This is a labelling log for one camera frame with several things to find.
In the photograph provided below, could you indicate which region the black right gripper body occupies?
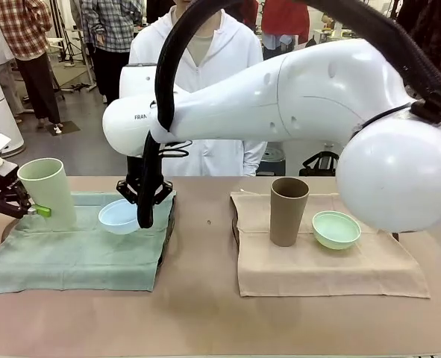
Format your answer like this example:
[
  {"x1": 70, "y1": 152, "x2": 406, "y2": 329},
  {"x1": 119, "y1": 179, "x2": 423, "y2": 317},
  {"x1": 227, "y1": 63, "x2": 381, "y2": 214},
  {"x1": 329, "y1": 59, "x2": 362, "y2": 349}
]
[{"x1": 124, "y1": 154, "x2": 166, "y2": 195}]

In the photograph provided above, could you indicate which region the light blue bowl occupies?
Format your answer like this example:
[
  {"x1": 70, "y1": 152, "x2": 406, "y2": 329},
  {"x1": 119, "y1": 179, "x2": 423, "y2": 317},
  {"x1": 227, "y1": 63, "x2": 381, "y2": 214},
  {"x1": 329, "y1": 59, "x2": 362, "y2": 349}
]
[{"x1": 98, "y1": 198, "x2": 141, "y2": 236}]

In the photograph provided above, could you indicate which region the light green cup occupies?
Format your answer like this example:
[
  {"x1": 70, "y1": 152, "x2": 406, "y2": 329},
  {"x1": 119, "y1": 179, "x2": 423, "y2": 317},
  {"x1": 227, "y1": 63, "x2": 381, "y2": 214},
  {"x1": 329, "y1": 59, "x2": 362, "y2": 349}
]
[{"x1": 16, "y1": 157, "x2": 78, "y2": 230}]

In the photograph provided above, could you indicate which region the green cloth mat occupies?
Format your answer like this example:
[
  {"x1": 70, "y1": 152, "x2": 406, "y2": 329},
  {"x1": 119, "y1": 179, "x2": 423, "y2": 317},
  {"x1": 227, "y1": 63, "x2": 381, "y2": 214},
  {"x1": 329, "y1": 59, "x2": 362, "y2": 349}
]
[{"x1": 0, "y1": 191, "x2": 178, "y2": 297}]

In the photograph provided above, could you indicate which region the brown cup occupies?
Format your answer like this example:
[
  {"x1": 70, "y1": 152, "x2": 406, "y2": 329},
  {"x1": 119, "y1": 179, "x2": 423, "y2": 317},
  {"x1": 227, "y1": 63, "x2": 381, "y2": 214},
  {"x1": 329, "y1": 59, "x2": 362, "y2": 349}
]
[{"x1": 269, "y1": 177, "x2": 311, "y2": 248}]

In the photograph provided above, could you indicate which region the beige cloth mat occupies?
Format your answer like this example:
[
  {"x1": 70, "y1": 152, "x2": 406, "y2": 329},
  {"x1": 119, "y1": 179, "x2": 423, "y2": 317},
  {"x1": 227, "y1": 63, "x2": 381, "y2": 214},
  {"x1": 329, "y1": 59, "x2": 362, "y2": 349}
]
[{"x1": 229, "y1": 190, "x2": 431, "y2": 300}]

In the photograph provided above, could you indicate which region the light green bowl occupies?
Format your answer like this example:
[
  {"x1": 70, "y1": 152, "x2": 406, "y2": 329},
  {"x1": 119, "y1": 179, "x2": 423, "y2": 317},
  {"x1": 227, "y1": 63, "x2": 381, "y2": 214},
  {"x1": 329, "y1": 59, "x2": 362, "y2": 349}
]
[{"x1": 311, "y1": 210, "x2": 362, "y2": 251}]

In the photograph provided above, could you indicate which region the dark brown tray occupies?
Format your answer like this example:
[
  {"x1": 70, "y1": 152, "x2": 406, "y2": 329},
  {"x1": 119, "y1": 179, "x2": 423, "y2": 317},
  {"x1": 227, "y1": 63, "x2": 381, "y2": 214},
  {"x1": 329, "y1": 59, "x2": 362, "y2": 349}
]
[
  {"x1": 1, "y1": 192, "x2": 178, "y2": 266},
  {"x1": 231, "y1": 215, "x2": 401, "y2": 248}
]

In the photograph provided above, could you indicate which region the person in blue plaid shirt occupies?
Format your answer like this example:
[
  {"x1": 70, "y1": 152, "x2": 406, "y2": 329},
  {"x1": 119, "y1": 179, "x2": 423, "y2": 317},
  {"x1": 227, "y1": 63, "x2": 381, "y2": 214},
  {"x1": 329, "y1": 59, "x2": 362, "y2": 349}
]
[{"x1": 78, "y1": 0, "x2": 147, "y2": 104}]

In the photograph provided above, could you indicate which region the black tripod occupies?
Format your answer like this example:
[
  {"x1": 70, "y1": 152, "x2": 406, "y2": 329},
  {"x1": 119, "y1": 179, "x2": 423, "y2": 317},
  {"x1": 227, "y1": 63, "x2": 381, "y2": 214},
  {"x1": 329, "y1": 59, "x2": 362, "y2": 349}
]
[{"x1": 57, "y1": 0, "x2": 95, "y2": 93}]

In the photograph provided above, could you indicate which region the person in red plaid shirt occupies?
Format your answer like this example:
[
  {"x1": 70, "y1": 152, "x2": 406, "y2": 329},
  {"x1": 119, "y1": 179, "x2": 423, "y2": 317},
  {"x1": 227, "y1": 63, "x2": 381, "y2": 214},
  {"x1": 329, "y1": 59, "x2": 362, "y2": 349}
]
[{"x1": 0, "y1": 0, "x2": 63, "y2": 134}]

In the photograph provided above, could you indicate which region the person in white coat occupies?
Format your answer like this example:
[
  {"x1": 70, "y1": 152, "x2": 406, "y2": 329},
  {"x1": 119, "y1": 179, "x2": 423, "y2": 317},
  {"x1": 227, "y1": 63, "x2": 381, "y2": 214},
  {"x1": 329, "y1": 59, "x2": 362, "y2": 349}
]
[{"x1": 128, "y1": 0, "x2": 269, "y2": 178}]

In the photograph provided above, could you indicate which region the black bag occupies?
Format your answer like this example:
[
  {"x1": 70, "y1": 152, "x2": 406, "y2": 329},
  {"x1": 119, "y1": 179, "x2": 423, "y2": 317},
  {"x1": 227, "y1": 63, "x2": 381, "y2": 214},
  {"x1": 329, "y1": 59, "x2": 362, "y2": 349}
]
[{"x1": 298, "y1": 150, "x2": 339, "y2": 178}]

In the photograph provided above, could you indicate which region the person in red vest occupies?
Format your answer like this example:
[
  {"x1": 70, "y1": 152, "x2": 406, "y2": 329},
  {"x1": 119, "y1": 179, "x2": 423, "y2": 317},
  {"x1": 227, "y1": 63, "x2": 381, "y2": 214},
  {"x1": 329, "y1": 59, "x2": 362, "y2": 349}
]
[{"x1": 260, "y1": 0, "x2": 311, "y2": 61}]

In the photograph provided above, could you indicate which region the person in dark clothes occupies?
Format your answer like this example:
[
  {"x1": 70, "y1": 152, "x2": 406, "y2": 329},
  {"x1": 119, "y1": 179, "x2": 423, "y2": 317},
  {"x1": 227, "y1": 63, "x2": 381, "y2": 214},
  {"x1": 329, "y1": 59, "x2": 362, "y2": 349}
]
[{"x1": 395, "y1": 0, "x2": 441, "y2": 78}]

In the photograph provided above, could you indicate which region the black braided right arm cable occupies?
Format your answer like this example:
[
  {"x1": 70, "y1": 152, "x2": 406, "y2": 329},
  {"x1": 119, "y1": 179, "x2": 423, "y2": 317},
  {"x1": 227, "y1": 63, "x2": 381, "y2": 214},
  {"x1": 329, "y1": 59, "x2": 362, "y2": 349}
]
[{"x1": 135, "y1": 0, "x2": 441, "y2": 230}]

